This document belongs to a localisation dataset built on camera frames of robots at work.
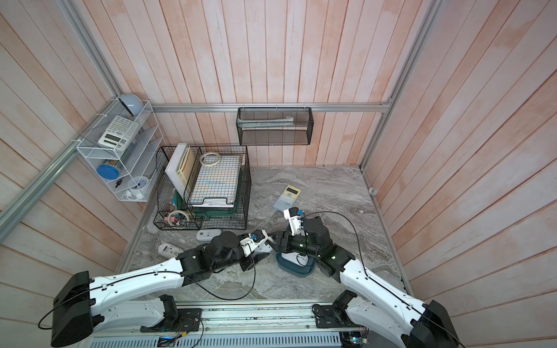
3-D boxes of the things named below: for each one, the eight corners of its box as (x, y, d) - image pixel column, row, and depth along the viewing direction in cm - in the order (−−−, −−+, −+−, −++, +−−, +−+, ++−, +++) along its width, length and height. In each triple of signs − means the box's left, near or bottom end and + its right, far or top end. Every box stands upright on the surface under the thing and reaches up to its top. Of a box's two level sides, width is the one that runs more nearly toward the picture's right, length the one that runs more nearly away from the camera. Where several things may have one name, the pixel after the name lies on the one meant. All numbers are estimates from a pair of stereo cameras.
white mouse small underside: (158, 254, 91) (155, 251, 89) (165, 243, 94) (162, 240, 92) (177, 261, 89) (174, 258, 87) (184, 250, 92) (182, 247, 90)
